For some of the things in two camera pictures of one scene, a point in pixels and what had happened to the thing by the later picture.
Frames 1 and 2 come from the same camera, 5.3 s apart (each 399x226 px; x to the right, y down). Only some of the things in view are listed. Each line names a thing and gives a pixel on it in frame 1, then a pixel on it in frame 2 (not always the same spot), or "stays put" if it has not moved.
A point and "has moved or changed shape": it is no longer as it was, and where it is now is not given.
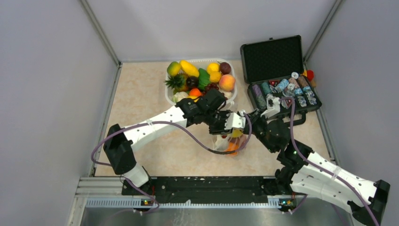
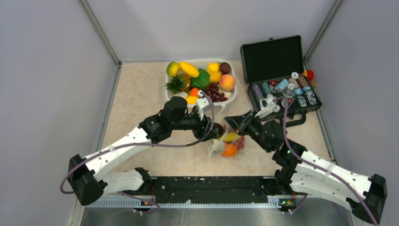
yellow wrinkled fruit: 215,76 stays put
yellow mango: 189,68 stays put
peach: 227,82 stays put
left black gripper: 221,130 → 203,132
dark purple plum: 192,82 has moved or changed shape
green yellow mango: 173,68 stays put
